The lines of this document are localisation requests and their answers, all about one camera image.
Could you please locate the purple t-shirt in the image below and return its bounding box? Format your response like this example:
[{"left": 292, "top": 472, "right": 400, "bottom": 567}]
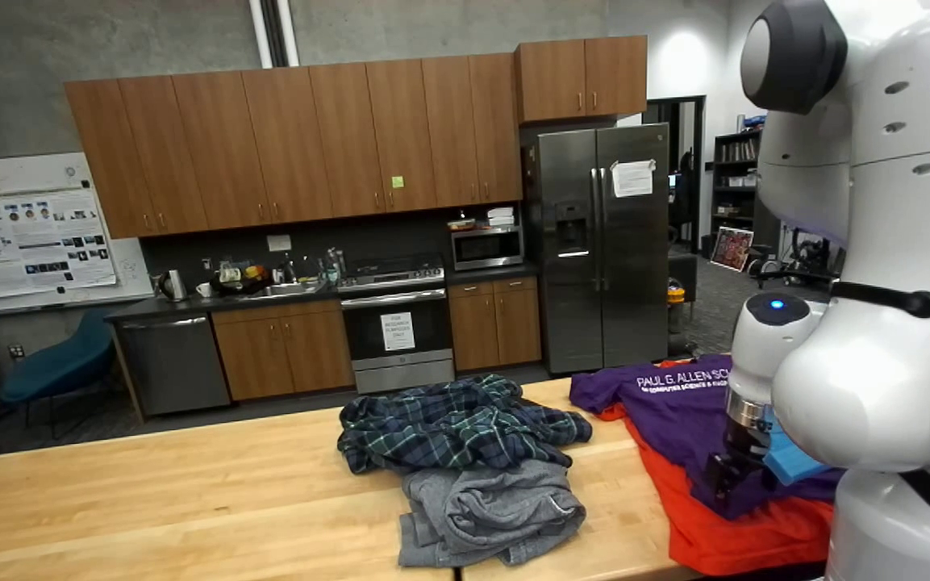
[{"left": 569, "top": 353, "right": 843, "bottom": 520}]

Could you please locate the orange t-shirt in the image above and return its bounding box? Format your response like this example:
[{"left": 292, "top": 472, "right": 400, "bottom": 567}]
[{"left": 598, "top": 359, "right": 836, "bottom": 577}]

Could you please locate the blue green plaid shirt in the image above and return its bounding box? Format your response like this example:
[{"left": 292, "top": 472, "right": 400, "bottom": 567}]
[{"left": 337, "top": 374, "right": 594, "bottom": 475}]

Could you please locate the framed picture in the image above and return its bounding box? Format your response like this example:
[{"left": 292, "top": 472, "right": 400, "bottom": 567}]
[{"left": 710, "top": 227, "right": 755, "bottom": 273}]

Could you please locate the stainless steel refrigerator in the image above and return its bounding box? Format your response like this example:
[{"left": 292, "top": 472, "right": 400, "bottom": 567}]
[{"left": 523, "top": 123, "right": 671, "bottom": 375}]

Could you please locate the dark bookshelf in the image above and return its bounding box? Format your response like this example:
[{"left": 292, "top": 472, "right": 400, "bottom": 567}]
[{"left": 711, "top": 129, "right": 764, "bottom": 243}]

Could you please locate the grey sweatshirt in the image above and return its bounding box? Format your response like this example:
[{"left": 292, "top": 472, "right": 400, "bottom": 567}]
[{"left": 397, "top": 458, "right": 587, "bottom": 568}]

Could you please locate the wooden base cabinet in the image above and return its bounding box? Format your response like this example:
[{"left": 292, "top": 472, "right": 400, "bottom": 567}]
[
  {"left": 212, "top": 300, "right": 355, "bottom": 402},
  {"left": 448, "top": 277, "right": 543, "bottom": 373}
]

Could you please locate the white paper sheet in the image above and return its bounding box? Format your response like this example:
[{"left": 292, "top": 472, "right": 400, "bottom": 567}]
[{"left": 611, "top": 159, "right": 657, "bottom": 199}]

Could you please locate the microwave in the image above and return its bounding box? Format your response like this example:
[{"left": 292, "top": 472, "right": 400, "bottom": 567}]
[{"left": 450, "top": 226, "right": 524, "bottom": 272}]

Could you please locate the stainless steel stove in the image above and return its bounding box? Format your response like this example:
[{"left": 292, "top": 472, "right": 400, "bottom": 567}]
[{"left": 337, "top": 257, "right": 456, "bottom": 395}]

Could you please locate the white paper sign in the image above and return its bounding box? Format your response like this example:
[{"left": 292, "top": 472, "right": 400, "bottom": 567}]
[{"left": 381, "top": 311, "right": 416, "bottom": 352}]

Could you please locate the kitchen sink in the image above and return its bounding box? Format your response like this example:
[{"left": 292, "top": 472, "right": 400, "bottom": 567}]
[{"left": 251, "top": 280, "right": 325, "bottom": 300}]

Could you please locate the heap of dishes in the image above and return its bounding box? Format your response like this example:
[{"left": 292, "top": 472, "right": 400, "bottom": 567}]
[{"left": 213, "top": 262, "right": 273, "bottom": 296}]

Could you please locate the stainless steel dishwasher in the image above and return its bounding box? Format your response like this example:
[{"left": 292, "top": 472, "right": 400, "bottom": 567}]
[{"left": 115, "top": 315, "right": 231, "bottom": 417}]

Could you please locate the whiteboard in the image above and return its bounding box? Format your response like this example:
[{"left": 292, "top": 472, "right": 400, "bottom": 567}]
[{"left": 0, "top": 153, "right": 154, "bottom": 317}]

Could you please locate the blue chair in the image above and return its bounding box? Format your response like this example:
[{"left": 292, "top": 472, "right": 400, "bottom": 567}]
[{"left": 0, "top": 311, "right": 116, "bottom": 428}]

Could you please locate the printed poster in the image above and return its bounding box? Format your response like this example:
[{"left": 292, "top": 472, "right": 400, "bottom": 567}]
[{"left": 0, "top": 190, "right": 117, "bottom": 299}]

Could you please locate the row of wooden wall cabinets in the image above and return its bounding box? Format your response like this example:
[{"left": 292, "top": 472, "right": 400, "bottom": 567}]
[{"left": 64, "top": 35, "right": 648, "bottom": 240}]

